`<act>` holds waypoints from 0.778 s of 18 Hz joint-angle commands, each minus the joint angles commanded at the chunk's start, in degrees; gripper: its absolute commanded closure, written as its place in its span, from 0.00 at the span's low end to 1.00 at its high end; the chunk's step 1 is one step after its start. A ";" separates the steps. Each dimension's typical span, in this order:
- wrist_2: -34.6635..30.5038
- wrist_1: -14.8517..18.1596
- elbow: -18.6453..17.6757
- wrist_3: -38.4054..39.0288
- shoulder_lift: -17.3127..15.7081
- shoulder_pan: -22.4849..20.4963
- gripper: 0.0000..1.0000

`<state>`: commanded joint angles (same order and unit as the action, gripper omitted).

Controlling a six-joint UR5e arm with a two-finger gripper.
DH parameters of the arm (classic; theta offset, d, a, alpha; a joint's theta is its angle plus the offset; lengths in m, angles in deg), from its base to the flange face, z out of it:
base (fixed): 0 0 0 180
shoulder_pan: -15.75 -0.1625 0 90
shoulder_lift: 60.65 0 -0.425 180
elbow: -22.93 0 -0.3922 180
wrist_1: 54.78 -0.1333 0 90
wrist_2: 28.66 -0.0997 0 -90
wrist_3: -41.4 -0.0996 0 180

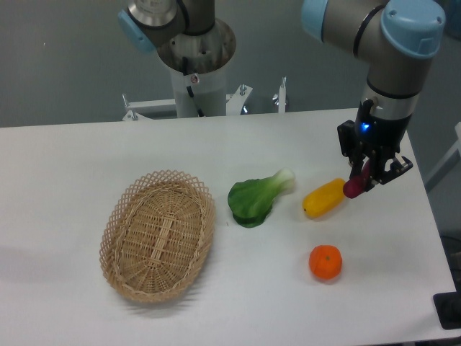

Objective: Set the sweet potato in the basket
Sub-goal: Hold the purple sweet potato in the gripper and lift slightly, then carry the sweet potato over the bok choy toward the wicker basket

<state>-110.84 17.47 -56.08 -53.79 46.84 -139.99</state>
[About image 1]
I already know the yellow mango toy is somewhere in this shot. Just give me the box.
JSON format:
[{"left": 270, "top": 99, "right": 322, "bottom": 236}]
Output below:
[{"left": 302, "top": 178, "right": 346, "bottom": 218}]

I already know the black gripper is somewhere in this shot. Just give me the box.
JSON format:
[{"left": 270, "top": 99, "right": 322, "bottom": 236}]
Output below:
[{"left": 337, "top": 99, "right": 413, "bottom": 187}]

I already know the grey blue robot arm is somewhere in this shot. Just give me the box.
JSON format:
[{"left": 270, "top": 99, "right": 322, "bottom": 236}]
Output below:
[{"left": 117, "top": 1, "right": 445, "bottom": 198}]

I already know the black device at table edge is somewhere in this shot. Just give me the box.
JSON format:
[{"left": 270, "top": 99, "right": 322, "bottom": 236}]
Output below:
[{"left": 433, "top": 292, "right": 460, "bottom": 330}]

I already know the purple sweet potato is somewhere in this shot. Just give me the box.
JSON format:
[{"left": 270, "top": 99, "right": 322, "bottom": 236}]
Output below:
[{"left": 343, "top": 162, "right": 370, "bottom": 199}]

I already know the white frame at right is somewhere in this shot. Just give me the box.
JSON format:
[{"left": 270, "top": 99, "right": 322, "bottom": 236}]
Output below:
[{"left": 424, "top": 123, "right": 460, "bottom": 193}]

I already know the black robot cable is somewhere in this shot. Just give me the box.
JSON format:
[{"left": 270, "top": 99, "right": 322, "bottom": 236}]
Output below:
[{"left": 182, "top": 57, "right": 206, "bottom": 117}]

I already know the green bok choy toy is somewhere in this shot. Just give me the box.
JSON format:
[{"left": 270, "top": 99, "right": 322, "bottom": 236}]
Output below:
[{"left": 227, "top": 168, "right": 295, "bottom": 228}]

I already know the orange tangerine toy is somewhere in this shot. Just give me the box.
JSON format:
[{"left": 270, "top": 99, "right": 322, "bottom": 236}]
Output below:
[{"left": 308, "top": 244, "right": 343, "bottom": 280}]

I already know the woven wicker basket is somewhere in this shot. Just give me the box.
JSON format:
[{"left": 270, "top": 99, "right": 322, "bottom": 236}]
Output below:
[{"left": 99, "top": 170, "right": 215, "bottom": 303}]

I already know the white metal mounting frame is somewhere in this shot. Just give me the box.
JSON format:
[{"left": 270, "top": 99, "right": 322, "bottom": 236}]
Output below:
[{"left": 121, "top": 76, "right": 289, "bottom": 121}]

